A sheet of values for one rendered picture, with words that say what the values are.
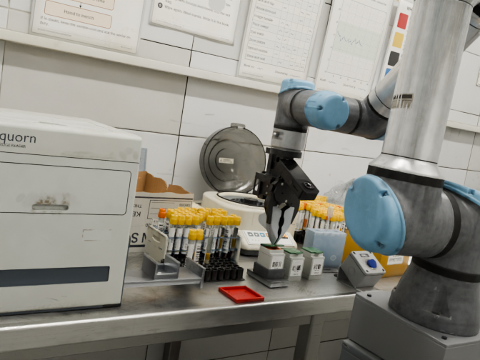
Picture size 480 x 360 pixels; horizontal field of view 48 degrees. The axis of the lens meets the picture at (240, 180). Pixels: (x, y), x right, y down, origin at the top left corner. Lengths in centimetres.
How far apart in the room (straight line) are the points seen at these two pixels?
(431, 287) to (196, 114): 99
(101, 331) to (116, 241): 15
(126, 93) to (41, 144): 75
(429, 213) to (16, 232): 62
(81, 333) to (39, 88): 77
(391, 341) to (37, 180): 62
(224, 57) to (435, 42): 99
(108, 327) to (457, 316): 56
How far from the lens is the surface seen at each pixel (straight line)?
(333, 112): 106
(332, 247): 140
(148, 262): 102
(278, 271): 121
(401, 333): 94
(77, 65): 153
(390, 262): 147
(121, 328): 95
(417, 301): 94
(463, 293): 94
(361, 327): 100
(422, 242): 85
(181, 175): 169
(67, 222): 89
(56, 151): 86
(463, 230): 89
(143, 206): 127
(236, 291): 112
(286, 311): 114
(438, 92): 84
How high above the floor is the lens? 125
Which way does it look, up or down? 8 degrees down
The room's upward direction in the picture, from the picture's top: 9 degrees clockwise
